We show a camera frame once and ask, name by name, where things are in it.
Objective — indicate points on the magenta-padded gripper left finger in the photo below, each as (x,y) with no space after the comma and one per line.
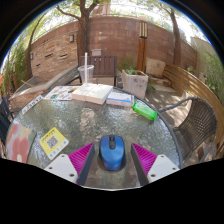
(60,165)

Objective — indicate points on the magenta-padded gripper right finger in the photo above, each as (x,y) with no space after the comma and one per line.
(163,165)

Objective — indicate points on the blue computer mouse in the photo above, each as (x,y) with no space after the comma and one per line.
(112,156)

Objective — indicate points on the yellow code card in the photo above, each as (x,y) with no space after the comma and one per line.
(53,142)

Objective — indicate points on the grey wicker chair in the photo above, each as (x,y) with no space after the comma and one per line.
(196,123)

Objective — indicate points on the green plastic bottle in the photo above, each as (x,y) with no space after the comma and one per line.
(145,111)

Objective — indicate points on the white printed strip sign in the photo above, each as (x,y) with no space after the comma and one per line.
(32,104)

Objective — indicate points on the colourful printed sheet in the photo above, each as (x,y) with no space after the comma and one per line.
(60,93)

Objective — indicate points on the white and blue book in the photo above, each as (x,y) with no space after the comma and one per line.
(120,98)

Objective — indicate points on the thick white book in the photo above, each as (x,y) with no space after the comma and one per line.
(95,93)

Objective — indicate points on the stone garden basin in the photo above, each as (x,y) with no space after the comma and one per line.
(36,87)

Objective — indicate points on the curved wooden slat bench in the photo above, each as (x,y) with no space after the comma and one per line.
(190,83)

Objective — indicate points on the concrete planter with plant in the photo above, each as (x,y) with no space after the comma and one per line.
(135,83)

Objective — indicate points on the clear plastic cup with straw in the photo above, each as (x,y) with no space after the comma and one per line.
(85,73)

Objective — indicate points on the beige stone slab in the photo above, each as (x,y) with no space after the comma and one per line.
(155,67)

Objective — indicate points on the dark wooden slatted chair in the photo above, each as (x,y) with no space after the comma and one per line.
(105,65)

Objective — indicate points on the large forked tree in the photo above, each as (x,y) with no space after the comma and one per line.
(82,36)

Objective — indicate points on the black wall lamp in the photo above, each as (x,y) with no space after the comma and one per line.
(71,38)
(31,56)

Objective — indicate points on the wooden garden lamp post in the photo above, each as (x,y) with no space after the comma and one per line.
(142,50)

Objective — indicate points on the grey wall box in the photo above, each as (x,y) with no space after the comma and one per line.
(96,52)

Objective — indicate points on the slim tree by wall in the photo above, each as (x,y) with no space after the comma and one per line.
(176,40)

